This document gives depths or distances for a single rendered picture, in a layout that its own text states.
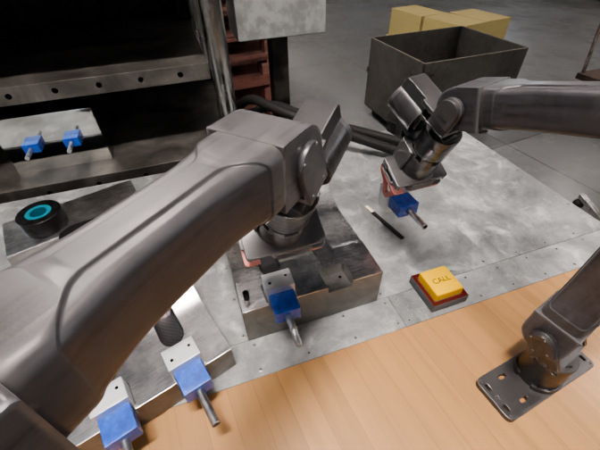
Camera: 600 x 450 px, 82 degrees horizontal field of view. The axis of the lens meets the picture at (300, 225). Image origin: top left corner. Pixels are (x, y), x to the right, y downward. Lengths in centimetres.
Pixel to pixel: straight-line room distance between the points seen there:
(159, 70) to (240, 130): 94
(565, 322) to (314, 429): 38
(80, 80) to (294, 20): 67
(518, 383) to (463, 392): 9
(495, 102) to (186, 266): 42
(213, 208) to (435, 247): 70
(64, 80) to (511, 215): 125
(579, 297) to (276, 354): 45
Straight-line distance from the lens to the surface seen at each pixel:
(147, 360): 63
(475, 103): 52
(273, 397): 62
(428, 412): 64
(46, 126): 129
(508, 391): 69
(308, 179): 27
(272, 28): 128
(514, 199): 108
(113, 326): 18
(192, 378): 58
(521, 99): 50
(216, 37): 111
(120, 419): 59
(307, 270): 63
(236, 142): 25
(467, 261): 84
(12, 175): 140
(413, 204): 71
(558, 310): 59
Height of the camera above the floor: 137
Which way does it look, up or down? 42 degrees down
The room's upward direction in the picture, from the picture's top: 1 degrees counter-clockwise
